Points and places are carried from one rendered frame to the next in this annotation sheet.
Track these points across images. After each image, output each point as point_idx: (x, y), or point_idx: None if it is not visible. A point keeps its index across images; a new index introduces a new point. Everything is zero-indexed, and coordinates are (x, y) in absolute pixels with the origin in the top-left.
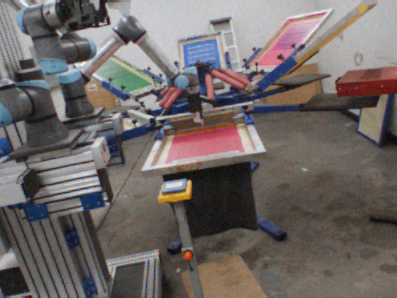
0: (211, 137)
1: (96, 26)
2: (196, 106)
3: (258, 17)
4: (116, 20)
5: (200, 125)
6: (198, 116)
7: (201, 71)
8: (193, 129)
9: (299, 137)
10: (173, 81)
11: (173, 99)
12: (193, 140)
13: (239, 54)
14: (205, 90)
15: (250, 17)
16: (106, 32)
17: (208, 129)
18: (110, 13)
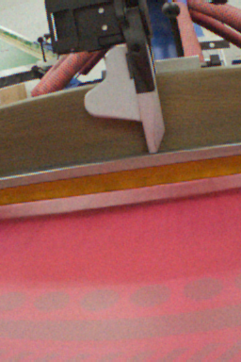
0: (230, 259)
1: None
2: (104, 4)
3: None
4: (38, 8)
5: (137, 144)
6: (120, 74)
7: (158, 5)
8: (84, 173)
9: None
10: None
11: (67, 71)
12: (58, 278)
13: (223, 51)
14: (171, 53)
15: (234, 3)
16: (23, 24)
17: (195, 175)
18: (30, 0)
